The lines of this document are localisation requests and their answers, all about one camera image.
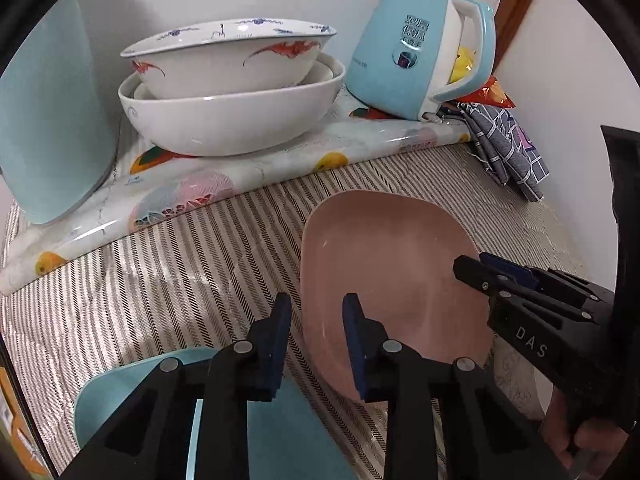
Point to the light blue plate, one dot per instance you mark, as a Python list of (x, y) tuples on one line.
[(300, 435)]

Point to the wooden door frame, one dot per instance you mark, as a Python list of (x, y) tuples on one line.
[(517, 10)]

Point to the yellow snack packet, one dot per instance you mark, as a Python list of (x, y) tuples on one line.
[(462, 62)]

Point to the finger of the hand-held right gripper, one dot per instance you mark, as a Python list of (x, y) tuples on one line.
[(475, 275), (515, 272)]

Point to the white bowl with red pattern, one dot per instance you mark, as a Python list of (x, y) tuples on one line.
[(225, 65)]

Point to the light blue thermos jug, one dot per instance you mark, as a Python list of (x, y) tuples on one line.
[(50, 110)]

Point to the striped tablecloth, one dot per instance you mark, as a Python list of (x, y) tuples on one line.
[(200, 270)]

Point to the plain white nested bowl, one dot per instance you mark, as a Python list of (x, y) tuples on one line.
[(324, 69)]

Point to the red orange snack packet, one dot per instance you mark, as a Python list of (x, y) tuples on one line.
[(492, 92)]

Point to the large white bowl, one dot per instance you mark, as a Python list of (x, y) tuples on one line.
[(225, 120)]

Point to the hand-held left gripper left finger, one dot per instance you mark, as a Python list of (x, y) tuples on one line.
[(280, 340)]

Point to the grey checked cloth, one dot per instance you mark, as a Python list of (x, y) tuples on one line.
[(500, 145)]

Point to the wooden side table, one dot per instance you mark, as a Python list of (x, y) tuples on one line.
[(22, 440)]

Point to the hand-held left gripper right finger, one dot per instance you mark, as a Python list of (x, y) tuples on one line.
[(352, 340)]

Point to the floral plastic table cover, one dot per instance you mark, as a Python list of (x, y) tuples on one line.
[(175, 195)]

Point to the pink plate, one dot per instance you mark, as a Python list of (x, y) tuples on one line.
[(390, 260)]

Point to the light blue electric kettle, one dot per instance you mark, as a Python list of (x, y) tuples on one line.
[(390, 60)]

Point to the person's right hand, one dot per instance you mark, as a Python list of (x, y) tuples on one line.
[(557, 425)]

